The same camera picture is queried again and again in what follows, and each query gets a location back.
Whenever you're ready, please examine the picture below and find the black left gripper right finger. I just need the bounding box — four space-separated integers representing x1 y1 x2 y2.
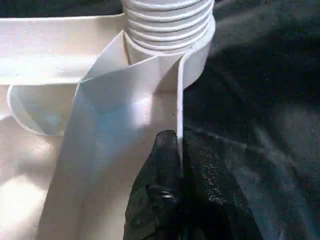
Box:
181 136 261 240

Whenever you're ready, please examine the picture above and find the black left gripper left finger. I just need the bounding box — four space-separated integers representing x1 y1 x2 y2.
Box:
123 129 182 240

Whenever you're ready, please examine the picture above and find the white plastic table top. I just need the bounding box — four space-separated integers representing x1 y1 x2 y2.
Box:
0 13 217 240

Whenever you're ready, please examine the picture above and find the white plastic table leg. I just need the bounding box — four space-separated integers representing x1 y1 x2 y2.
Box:
121 0 216 55

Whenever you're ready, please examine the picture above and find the black table mat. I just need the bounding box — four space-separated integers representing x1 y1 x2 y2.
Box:
0 0 320 240

